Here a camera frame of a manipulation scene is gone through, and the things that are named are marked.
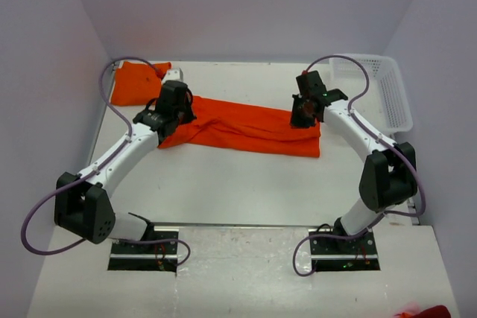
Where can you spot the orange t shirt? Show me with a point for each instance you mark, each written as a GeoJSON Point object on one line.
{"type": "Point", "coordinates": [245, 127]}
{"type": "Point", "coordinates": [137, 83]}

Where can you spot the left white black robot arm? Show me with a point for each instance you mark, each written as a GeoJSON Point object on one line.
{"type": "Point", "coordinates": [82, 201]}

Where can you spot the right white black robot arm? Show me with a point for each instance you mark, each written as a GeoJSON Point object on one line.
{"type": "Point", "coordinates": [387, 178]}

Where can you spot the folded orange t shirt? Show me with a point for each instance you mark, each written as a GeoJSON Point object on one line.
{"type": "Point", "coordinates": [137, 83]}

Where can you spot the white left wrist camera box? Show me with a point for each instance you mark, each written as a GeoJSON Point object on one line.
{"type": "Point", "coordinates": [174, 74]}

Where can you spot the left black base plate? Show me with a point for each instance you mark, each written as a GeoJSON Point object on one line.
{"type": "Point", "coordinates": [147, 258]}

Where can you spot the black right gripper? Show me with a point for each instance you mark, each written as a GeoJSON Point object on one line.
{"type": "Point", "coordinates": [295, 121]}

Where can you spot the white plastic laundry basket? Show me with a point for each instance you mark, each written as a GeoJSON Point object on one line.
{"type": "Point", "coordinates": [385, 104]}

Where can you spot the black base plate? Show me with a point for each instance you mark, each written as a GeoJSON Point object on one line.
{"type": "Point", "coordinates": [147, 258]}
{"type": "Point", "coordinates": [344, 256]}

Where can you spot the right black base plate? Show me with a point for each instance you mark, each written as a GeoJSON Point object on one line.
{"type": "Point", "coordinates": [344, 256]}

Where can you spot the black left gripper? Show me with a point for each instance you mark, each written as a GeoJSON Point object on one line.
{"type": "Point", "coordinates": [189, 115]}

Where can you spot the red cloth at edge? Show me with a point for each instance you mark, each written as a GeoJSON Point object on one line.
{"type": "Point", "coordinates": [438, 311]}

